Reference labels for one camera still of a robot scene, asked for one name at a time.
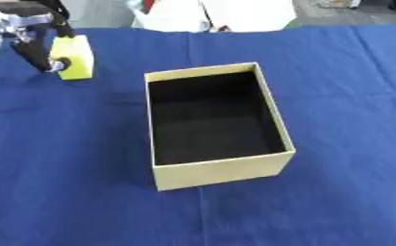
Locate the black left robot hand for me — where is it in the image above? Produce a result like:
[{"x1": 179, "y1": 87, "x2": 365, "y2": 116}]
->
[{"x1": 0, "y1": 0, "x2": 77, "y2": 74}]

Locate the yellow rectangular block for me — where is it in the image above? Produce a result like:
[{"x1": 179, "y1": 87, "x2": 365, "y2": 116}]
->
[{"x1": 48, "y1": 34, "x2": 96, "y2": 82}]

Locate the tan box with black inside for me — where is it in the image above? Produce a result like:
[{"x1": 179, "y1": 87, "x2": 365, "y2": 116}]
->
[{"x1": 142, "y1": 61, "x2": 298, "y2": 192}]

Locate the person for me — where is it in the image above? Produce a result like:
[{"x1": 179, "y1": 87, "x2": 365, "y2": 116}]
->
[{"x1": 124, "y1": 0, "x2": 299, "y2": 34}]

